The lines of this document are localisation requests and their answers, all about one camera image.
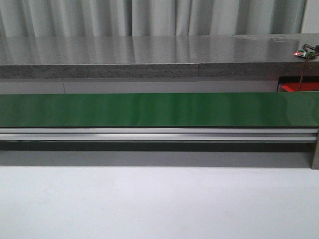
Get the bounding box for green conveyor belt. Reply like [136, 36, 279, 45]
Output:
[0, 92, 319, 127]

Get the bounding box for grey stone-top counter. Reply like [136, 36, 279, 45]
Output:
[0, 33, 319, 79]

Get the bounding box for red bin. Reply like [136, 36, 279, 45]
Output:
[278, 82, 319, 92]

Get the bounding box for small circuit board red LED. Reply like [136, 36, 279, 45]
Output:
[293, 50, 315, 59]

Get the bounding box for grey pleated curtain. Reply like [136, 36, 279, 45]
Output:
[0, 0, 306, 37]

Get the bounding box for aluminium conveyor frame rail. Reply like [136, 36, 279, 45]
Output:
[0, 127, 319, 142]

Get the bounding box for grey conveyor support post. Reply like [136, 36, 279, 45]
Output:
[311, 134, 319, 170]

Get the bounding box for red and black wires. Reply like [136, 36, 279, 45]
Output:
[298, 44, 319, 92]

